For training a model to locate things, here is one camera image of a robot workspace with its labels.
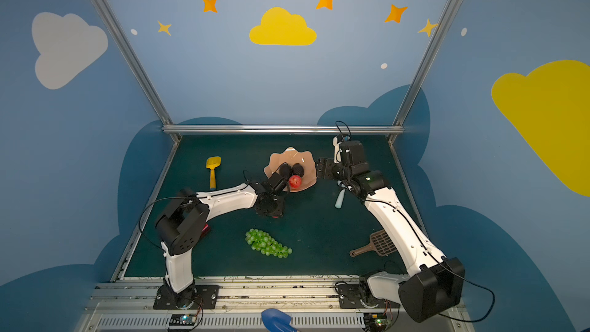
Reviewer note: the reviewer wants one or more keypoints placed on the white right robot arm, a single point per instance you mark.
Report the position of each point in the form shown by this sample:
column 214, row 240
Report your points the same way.
column 434, row 282

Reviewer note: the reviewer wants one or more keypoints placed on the green circuit board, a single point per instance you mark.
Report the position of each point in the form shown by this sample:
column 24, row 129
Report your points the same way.
column 376, row 323
column 183, row 322

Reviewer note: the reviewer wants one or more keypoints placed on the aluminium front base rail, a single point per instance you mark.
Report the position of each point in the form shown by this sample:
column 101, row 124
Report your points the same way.
column 311, row 301

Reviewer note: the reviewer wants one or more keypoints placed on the aluminium corner post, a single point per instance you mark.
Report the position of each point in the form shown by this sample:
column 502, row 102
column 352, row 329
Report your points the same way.
column 448, row 14
column 107, row 15

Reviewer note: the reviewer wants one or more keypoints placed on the dark blue toy scoop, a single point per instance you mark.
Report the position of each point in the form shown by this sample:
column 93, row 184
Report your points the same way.
column 275, row 320

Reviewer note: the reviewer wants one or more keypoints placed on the right green circuit board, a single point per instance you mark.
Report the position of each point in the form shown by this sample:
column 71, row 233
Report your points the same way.
column 376, row 323

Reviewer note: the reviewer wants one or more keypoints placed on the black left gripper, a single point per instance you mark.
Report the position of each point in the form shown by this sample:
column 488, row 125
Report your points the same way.
column 286, row 174

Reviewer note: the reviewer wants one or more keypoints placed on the aluminium right corner post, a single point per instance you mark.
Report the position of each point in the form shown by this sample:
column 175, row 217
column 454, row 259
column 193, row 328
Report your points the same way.
column 448, row 14

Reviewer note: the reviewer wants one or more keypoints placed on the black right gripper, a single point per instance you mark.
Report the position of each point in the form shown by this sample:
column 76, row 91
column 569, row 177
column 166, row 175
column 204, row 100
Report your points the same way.
column 328, row 168

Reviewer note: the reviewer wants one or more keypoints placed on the pink scalloped fruit bowl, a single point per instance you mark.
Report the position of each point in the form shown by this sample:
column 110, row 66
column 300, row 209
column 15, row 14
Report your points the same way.
column 293, row 156

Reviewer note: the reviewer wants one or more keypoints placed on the aluminium left floor rail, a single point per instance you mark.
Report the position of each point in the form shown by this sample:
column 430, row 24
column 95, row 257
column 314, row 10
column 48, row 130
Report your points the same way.
column 136, row 235

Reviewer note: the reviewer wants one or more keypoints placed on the aluminium left corner post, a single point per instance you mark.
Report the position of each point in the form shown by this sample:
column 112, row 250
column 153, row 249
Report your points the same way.
column 107, row 15

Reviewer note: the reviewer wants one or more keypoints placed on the red apple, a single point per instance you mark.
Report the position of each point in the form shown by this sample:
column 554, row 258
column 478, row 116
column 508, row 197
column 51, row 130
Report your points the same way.
column 295, row 182

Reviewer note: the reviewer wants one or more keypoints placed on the yellow toy shovel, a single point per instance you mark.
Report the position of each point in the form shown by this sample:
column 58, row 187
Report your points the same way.
column 212, row 164

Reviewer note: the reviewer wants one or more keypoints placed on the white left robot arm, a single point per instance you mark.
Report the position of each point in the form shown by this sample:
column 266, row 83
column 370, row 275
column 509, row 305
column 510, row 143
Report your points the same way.
column 180, row 225

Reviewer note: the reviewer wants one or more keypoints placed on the green grape bunch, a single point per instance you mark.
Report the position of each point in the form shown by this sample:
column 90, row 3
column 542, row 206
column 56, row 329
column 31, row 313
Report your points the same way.
column 265, row 244

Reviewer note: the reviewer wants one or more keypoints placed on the left green circuit board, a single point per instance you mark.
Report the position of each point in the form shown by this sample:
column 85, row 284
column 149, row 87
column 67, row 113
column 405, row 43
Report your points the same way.
column 183, row 322

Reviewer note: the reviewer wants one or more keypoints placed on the aluminium right floor rail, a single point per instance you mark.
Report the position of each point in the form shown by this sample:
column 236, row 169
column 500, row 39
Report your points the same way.
column 406, row 184

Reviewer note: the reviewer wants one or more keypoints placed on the light blue toy shovel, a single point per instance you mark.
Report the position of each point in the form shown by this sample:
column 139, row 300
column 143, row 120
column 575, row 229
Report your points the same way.
column 340, row 198

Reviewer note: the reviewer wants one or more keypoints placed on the aluminium back frame rail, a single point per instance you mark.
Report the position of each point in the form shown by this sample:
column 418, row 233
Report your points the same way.
column 211, row 129

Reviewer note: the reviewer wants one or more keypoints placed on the aluminium floor rail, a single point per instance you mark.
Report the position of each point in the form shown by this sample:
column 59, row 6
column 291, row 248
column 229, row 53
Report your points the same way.
column 136, row 235
column 406, row 184

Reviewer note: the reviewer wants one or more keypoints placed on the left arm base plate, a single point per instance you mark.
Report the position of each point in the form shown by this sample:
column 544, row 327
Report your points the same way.
column 193, row 298

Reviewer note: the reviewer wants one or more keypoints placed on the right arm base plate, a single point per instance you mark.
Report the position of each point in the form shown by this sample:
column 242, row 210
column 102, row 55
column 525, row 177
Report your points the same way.
column 357, row 296

